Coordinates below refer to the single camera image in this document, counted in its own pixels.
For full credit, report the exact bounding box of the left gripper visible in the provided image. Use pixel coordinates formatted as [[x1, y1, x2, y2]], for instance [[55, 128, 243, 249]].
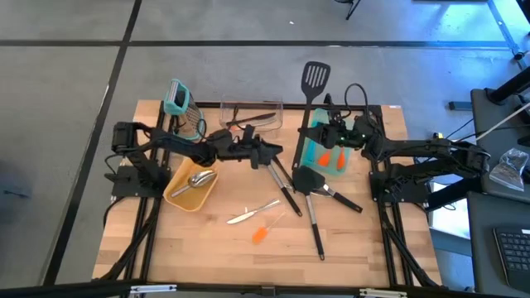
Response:
[[213, 124, 285, 170]]

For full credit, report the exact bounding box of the orange plastic bin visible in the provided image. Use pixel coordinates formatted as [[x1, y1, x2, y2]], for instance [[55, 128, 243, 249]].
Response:
[[163, 158, 219, 213]]

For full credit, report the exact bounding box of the black keyboard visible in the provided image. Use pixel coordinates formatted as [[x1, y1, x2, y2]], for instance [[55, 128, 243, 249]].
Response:
[[492, 226, 530, 293]]

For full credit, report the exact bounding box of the long black slotted spatula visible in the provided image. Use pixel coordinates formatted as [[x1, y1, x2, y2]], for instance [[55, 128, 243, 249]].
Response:
[[291, 60, 332, 170]]

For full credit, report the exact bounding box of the teal plastic bin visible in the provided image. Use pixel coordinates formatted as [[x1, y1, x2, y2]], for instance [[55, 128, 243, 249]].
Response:
[[298, 108, 357, 178]]

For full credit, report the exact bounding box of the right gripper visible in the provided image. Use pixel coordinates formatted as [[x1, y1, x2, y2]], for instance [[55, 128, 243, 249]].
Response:
[[298, 118, 376, 149]]

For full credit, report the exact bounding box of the black frame beam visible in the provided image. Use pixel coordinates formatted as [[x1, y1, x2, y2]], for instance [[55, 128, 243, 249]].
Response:
[[0, 280, 530, 298]]

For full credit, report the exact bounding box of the white cable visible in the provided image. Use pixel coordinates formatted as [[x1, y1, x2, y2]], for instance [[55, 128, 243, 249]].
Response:
[[474, 101, 530, 144]]

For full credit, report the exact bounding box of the black desk leg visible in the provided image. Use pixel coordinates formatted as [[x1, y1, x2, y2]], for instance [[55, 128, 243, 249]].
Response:
[[484, 65, 530, 105]]

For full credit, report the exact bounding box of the clear plastic bin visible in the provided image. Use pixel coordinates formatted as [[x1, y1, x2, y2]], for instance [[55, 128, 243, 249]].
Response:
[[219, 97, 285, 133]]

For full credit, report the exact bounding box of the teal steel box grater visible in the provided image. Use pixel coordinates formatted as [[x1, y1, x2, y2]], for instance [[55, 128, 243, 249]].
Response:
[[163, 78, 205, 142]]

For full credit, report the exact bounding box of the black slotted turner steel handle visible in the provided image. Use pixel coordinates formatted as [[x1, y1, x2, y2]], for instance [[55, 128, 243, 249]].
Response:
[[267, 159, 304, 218]]

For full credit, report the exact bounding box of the orange brush clear handle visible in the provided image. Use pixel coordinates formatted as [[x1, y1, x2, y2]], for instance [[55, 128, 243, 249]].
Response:
[[251, 211, 287, 245]]

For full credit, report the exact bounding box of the silver aluminium bracket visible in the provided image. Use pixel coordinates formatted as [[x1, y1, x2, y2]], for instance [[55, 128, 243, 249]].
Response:
[[359, 288, 408, 298], [130, 284, 178, 295]]

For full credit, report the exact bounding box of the dark grey desk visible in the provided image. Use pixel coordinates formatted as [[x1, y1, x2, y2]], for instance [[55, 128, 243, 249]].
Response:
[[466, 191, 530, 298], [470, 88, 530, 204]]

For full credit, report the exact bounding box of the thin steel utensil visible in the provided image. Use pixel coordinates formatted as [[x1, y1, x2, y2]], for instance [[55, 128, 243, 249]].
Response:
[[287, 185, 332, 197]]

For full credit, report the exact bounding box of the black desk foot bar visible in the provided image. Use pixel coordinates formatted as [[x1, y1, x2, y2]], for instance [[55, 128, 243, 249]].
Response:
[[426, 177, 484, 212]]

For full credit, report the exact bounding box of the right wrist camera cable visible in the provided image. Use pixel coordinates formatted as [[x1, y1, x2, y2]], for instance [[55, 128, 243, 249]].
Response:
[[343, 82, 370, 121]]

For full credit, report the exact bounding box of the clear plastic bag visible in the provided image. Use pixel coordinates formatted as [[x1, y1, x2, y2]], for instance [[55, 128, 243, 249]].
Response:
[[488, 147, 530, 193]]

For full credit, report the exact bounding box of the black aluminium table frame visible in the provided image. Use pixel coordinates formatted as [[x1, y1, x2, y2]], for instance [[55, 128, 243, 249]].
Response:
[[93, 100, 446, 298]]

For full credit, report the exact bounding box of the shiny steel scoop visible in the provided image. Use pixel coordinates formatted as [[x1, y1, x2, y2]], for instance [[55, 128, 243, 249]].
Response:
[[170, 169, 218, 199]]

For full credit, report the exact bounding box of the black solid turner steel handle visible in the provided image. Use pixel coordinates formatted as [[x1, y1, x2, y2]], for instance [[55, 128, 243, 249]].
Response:
[[291, 165, 326, 262]]

